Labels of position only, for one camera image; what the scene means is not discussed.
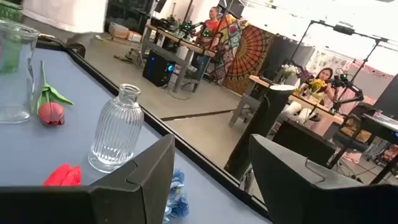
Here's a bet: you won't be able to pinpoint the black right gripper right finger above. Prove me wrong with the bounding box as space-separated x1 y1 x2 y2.
248 133 364 224

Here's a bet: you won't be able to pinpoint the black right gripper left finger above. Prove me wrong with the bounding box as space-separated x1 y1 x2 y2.
90 133 175 224

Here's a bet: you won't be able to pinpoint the blue artificial flower bunch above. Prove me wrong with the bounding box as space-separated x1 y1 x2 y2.
162 169 190 224

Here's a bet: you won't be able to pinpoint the bright red artificial tulip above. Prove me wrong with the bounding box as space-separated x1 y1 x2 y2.
42 164 82 187

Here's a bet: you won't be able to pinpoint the pinkish red artificial tulip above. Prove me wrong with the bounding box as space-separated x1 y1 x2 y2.
36 59 75 127

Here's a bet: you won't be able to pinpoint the clear ribbed glass bottle vase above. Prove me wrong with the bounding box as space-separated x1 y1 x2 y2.
88 83 145 174

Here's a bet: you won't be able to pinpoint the clear smooth glass carafe vase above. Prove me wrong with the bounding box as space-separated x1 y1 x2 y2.
0 19 40 124

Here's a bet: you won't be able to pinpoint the light wooden table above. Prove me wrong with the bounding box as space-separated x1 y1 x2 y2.
228 74 345 128

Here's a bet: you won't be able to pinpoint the yellow flower bouquet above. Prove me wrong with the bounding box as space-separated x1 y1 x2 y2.
307 78 329 94

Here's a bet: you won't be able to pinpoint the person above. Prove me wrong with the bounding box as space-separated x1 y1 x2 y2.
191 6 231 82
276 67 340 125

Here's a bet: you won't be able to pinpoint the white flower bouquet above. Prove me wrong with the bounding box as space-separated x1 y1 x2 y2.
280 63 299 80

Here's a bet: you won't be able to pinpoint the black computer tower blue light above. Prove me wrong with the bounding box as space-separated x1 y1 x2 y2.
142 49 177 88

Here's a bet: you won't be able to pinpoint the black monitor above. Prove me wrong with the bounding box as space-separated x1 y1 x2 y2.
373 74 398 119

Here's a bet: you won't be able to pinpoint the black curtain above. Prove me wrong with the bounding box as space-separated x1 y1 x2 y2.
259 33 315 82

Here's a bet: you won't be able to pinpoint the colourful mandala tapestry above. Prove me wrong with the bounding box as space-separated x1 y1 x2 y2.
211 15 276 96

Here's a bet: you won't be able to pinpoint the cardboard box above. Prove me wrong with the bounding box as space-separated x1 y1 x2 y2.
126 30 143 43
108 22 130 40

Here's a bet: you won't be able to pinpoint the wooden workbench grey legs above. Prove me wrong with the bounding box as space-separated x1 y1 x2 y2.
141 24 218 93

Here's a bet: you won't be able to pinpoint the background black camera rig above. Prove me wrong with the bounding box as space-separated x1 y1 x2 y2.
289 19 389 103

